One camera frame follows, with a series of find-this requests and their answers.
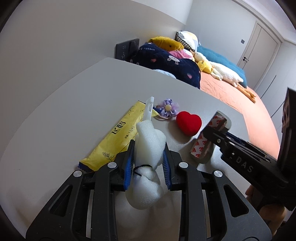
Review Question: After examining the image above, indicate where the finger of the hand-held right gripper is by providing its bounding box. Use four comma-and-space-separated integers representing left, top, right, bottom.
225, 131, 249, 146
201, 126, 234, 153

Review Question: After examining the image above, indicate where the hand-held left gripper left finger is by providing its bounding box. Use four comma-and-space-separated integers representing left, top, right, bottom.
25, 139, 136, 241

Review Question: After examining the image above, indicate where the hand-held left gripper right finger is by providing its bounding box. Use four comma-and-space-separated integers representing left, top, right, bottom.
162, 145, 272, 241

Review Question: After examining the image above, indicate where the white sponge brush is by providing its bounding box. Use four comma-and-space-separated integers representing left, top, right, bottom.
125, 96, 167, 210

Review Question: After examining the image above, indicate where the person's right hand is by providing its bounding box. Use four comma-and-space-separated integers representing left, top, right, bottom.
245, 185, 288, 234

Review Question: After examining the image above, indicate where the bed with orange sheet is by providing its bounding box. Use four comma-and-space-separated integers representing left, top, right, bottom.
199, 72, 280, 160

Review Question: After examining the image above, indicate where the yellow tissue packet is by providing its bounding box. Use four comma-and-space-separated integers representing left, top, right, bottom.
79, 100, 160, 172

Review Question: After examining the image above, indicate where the red plush heart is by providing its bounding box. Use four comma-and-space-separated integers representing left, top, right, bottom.
176, 111, 202, 136

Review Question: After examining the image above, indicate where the white goose plush toy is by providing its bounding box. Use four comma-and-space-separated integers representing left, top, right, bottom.
193, 51, 257, 103

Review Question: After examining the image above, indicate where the yellow duck plush toy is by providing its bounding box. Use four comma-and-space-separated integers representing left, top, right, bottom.
197, 60, 213, 74

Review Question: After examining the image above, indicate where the blue cushion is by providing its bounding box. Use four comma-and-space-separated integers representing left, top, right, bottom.
196, 45, 247, 87

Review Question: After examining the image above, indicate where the navy printed blanket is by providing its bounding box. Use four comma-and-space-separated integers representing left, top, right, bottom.
129, 42, 201, 90

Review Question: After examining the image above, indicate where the pink blanket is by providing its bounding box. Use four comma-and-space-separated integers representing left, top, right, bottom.
169, 49, 196, 62

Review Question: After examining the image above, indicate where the grey door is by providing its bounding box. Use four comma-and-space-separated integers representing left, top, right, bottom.
236, 20, 283, 70

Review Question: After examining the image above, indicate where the checked pillow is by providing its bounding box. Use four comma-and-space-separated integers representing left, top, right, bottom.
175, 31, 200, 53

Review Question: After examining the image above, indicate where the yellow plush cushion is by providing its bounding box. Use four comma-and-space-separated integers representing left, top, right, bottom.
148, 36, 185, 51

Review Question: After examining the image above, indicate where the purple flower hair tie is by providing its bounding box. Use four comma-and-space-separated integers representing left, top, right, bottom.
153, 98, 180, 120

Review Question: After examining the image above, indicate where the long black wardrobe handle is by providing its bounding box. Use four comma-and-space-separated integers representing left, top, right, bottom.
261, 75, 277, 98

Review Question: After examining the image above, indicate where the black wall panel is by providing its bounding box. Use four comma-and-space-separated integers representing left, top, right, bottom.
115, 38, 140, 62

